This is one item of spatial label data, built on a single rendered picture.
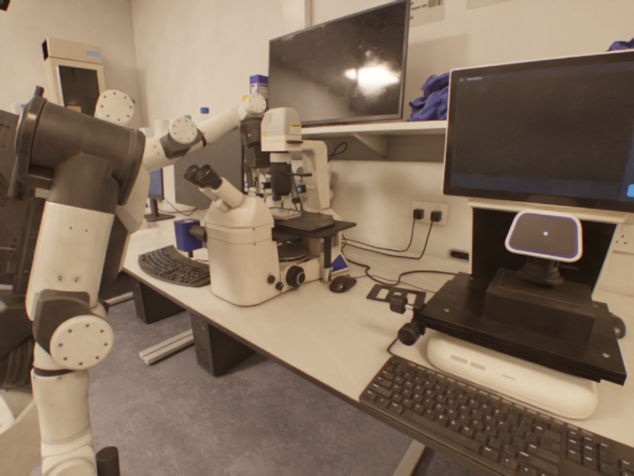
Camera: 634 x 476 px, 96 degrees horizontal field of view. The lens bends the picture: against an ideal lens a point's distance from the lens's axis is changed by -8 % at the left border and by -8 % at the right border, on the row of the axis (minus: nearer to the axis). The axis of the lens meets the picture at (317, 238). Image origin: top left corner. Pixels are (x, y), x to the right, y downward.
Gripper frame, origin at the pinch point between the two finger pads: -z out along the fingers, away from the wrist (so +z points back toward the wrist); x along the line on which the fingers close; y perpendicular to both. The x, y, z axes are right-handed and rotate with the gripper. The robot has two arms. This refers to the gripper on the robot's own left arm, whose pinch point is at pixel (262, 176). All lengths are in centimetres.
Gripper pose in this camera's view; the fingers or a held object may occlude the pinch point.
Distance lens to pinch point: 110.1
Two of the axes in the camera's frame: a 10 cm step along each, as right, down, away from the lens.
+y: -7.6, 0.4, 6.4
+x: 6.2, -2.1, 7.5
